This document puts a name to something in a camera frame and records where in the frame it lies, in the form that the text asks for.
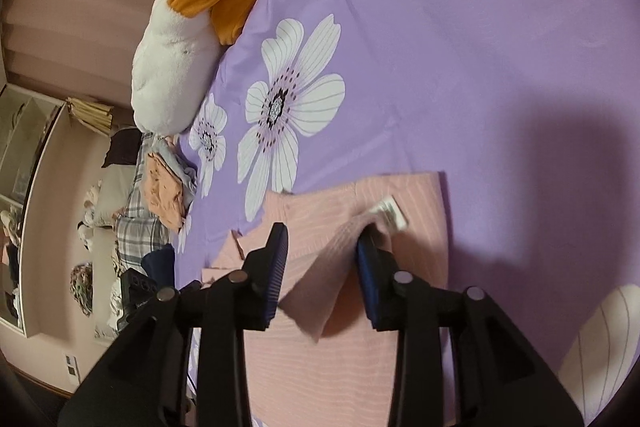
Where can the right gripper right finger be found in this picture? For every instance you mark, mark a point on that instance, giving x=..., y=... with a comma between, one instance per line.
x=384, y=286

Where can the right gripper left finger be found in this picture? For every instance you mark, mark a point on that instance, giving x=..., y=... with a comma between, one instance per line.
x=265, y=269

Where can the pink striped long-sleeve top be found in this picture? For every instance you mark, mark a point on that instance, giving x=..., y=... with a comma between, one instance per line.
x=320, y=363

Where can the navy blue garment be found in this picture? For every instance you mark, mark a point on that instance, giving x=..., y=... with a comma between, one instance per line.
x=159, y=266

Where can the colourful crochet item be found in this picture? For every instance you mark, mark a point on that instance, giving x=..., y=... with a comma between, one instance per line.
x=81, y=287

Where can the plaid grey blanket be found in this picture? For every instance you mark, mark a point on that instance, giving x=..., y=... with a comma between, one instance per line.
x=138, y=231

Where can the orange patterned folded garment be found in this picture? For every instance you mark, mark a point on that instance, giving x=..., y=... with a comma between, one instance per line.
x=162, y=191

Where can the beige pillow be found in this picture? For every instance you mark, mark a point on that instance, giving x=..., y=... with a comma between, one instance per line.
x=116, y=184

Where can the grey folded garment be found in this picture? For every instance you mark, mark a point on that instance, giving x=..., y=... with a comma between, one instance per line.
x=179, y=167

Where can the yellow pleated fabric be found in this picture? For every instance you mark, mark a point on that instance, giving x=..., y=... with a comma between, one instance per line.
x=95, y=116

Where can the purple floral bedsheet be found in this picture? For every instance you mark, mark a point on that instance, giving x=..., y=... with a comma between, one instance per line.
x=528, y=109

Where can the white goose plush toy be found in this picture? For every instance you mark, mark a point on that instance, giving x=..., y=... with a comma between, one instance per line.
x=176, y=58

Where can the pink curtain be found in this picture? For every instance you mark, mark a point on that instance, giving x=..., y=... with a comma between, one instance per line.
x=68, y=48

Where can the white wall socket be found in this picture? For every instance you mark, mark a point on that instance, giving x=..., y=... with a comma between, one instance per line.
x=72, y=369

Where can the white wall shelf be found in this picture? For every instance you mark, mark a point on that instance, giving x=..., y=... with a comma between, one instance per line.
x=28, y=122

